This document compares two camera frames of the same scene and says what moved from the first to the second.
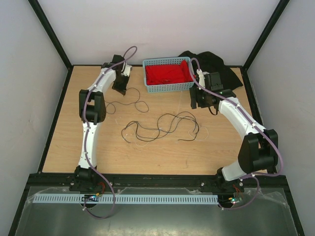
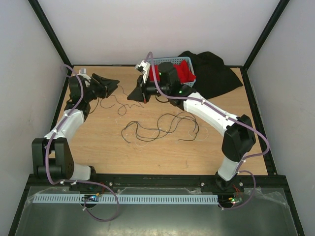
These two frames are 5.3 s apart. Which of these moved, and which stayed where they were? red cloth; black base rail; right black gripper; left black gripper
Moved: left black gripper; right black gripper
Stayed: black base rail; red cloth
